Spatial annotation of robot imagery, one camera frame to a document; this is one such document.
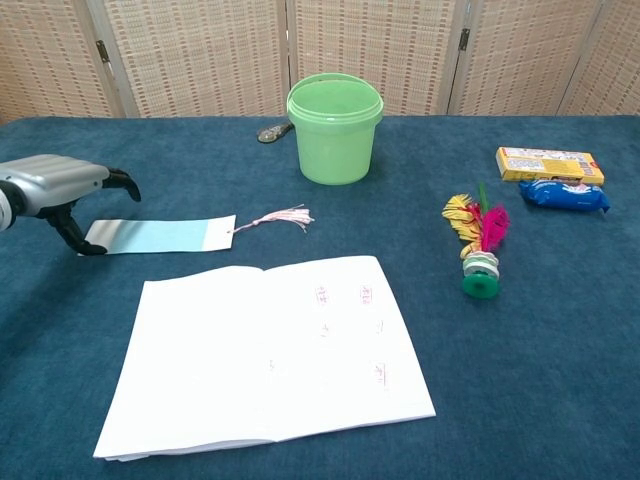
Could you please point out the woven folding screen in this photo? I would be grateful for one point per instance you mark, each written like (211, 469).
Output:
(200, 55)

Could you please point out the colourful feather shuttlecock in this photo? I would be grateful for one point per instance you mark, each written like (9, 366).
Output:
(480, 265)

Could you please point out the white paper notebook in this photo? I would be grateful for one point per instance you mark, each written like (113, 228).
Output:
(240, 360)

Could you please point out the dark blue tablecloth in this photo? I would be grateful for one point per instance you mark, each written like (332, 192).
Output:
(525, 350)

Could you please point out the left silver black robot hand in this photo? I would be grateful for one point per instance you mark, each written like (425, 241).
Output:
(50, 180)

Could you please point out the yellow cardboard box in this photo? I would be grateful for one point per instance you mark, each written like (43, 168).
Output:
(547, 167)

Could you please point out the green plastic bucket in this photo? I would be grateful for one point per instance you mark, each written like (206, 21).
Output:
(335, 145)

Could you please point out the blue cookie packet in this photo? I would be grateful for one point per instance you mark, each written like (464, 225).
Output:
(562, 196)

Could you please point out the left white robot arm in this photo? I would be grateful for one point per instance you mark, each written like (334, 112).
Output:
(3, 215)

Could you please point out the light blue tasselled bookmark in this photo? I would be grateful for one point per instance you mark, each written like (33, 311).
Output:
(160, 235)

